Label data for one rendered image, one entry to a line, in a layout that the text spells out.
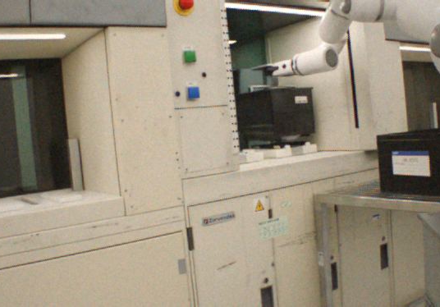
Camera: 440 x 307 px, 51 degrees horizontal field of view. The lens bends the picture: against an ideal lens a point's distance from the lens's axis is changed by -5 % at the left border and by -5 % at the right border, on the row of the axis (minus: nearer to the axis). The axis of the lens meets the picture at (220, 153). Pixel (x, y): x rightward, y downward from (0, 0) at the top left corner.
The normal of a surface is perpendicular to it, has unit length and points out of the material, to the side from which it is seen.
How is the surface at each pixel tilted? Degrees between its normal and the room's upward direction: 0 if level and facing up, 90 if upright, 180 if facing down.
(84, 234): 90
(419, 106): 90
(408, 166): 90
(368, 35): 90
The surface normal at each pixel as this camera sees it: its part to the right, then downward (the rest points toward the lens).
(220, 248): 0.56, -0.01
